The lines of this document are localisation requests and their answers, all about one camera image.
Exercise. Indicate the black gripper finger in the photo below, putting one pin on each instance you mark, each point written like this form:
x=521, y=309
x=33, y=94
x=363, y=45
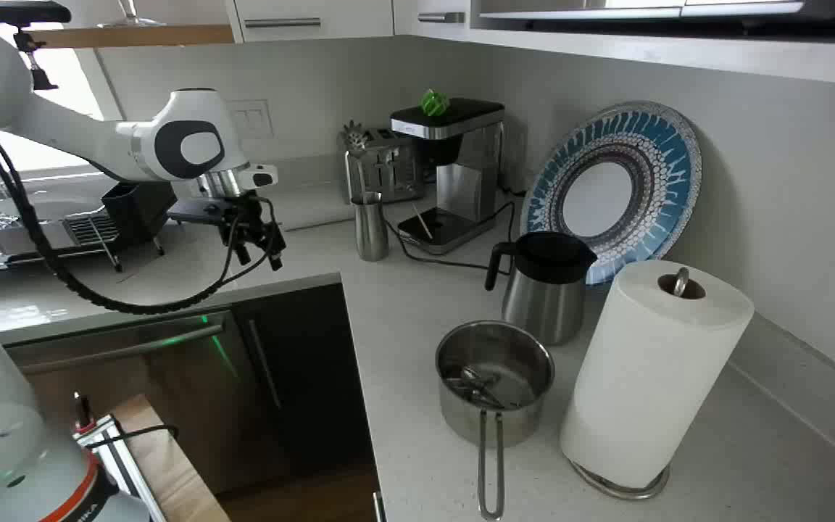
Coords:
x=241, y=243
x=275, y=246

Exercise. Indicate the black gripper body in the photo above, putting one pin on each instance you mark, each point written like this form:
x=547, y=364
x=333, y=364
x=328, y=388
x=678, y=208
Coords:
x=233, y=208

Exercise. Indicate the silver measuring spoon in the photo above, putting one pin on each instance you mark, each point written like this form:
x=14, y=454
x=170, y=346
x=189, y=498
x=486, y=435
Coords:
x=479, y=388

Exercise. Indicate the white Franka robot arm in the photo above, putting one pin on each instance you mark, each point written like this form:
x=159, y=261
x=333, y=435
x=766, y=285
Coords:
x=60, y=126

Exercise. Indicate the black utensil holder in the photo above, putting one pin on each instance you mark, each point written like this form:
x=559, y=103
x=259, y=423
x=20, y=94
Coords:
x=139, y=207

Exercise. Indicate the steel cup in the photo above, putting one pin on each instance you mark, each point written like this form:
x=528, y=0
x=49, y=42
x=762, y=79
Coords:
x=372, y=230

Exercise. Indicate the dark lower cabinet door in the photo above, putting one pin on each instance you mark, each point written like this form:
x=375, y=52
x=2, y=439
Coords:
x=304, y=387

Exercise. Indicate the dark dishwasher front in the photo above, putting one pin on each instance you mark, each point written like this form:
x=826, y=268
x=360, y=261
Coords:
x=139, y=381

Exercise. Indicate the black and steel coffee maker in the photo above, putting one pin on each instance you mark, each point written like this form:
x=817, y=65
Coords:
x=457, y=169

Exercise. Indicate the white upper cabinet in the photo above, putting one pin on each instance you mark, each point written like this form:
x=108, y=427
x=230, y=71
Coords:
x=311, y=19

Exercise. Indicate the small green object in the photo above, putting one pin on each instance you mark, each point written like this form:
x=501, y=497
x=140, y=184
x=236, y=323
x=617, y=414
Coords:
x=433, y=103

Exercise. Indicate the grey dish drying rack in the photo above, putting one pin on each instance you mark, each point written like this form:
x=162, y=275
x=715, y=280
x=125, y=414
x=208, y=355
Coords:
x=14, y=233

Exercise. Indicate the wooden table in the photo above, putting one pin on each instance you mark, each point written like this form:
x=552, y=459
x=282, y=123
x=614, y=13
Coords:
x=168, y=468

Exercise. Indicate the steel carafe with black lid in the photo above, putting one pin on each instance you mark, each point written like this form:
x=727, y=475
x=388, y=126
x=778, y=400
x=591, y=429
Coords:
x=547, y=290

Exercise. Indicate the white paper towel roll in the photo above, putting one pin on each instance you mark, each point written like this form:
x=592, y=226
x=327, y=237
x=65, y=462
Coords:
x=650, y=377

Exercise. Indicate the blue patterned decorative plate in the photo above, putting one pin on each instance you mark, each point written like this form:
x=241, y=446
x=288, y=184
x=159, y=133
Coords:
x=666, y=161

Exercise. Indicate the steel paper towel holder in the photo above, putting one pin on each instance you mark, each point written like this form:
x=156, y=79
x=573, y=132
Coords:
x=681, y=281

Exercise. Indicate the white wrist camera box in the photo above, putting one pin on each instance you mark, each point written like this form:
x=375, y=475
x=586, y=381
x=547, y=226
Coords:
x=262, y=174

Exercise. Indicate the white wall outlet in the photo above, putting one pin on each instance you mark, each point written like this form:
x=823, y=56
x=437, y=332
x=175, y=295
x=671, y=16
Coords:
x=255, y=117

